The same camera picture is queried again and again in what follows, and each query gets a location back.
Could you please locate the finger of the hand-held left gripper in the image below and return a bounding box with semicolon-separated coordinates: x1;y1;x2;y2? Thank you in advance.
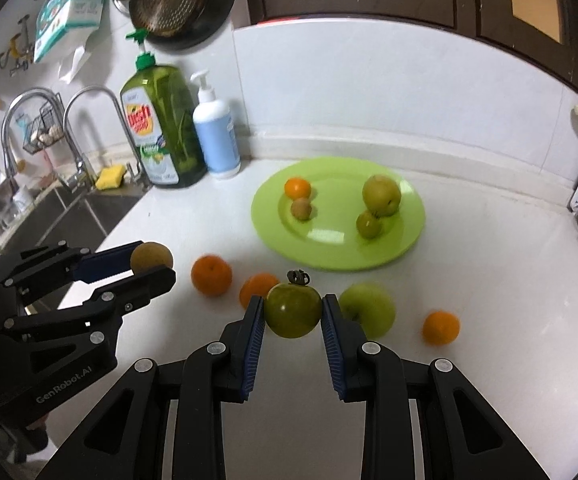
4;266;177;333
0;241;140;306

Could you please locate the green tomato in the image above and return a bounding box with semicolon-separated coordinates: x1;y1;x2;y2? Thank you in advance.
264;270;323;339
356;210;384;240

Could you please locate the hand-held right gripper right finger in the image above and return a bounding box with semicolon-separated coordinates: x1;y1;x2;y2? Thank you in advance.
320;294;540;480

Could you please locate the yellow sponge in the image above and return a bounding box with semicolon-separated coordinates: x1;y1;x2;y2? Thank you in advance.
95;164;126;191

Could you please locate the white pump bottle blue label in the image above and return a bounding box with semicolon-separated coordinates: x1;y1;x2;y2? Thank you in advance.
189;70;242;179

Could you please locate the large steel faucet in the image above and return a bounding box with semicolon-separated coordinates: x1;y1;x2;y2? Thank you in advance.
1;87;87;196

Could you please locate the black frying pan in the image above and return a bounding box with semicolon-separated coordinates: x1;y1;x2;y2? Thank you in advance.
129;0;235;52

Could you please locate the green dish soap bottle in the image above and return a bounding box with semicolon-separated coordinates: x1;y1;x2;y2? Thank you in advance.
120;28;208;189

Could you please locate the green plate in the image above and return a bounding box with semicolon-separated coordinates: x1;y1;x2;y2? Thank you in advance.
251;157;426;272

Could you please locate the small brown fruit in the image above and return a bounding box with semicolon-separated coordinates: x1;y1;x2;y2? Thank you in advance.
130;242;174;275
290;197;314;222

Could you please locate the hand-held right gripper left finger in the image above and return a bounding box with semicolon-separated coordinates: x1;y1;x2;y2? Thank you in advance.
49;295;265;480

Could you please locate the steel sink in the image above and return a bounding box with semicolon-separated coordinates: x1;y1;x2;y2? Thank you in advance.
0;185;145;311

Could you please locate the black wire basket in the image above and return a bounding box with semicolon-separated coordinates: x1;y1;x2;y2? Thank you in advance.
19;102;66;156

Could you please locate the thin steel faucet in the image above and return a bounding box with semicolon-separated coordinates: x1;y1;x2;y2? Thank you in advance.
63;85;152;191

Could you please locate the green and white carton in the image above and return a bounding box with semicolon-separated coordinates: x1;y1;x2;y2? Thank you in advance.
34;0;114;63

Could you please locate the orange tangerine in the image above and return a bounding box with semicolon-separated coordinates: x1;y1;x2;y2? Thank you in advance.
422;311;461;346
239;273;280;310
284;177;312;200
191;255;233;297

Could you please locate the green apple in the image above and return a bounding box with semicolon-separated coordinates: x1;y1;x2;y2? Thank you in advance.
338;282;396;339

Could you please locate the yellow pear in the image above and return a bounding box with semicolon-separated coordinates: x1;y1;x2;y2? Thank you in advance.
361;175;402;218

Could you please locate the white plastic bag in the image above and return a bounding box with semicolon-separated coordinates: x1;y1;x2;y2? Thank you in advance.
58;30;100;83

